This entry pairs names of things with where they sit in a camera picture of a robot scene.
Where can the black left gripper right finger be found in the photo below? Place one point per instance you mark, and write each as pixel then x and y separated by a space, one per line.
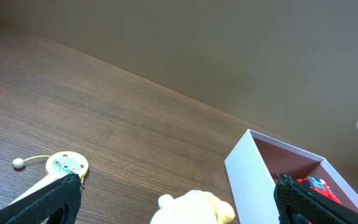
pixel 298 204

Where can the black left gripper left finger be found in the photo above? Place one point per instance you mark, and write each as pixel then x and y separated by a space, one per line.
pixel 57 203

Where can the red toy fire truck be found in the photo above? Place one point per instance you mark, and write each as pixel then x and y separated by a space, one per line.
pixel 320 186

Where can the yellow wooden rattle drum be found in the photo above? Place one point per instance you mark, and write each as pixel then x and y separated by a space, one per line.
pixel 57 166

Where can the pink cardboard box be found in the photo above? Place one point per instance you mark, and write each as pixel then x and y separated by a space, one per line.
pixel 254 164

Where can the white plush duck yellow hat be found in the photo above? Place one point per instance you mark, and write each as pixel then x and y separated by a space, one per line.
pixel 194 207

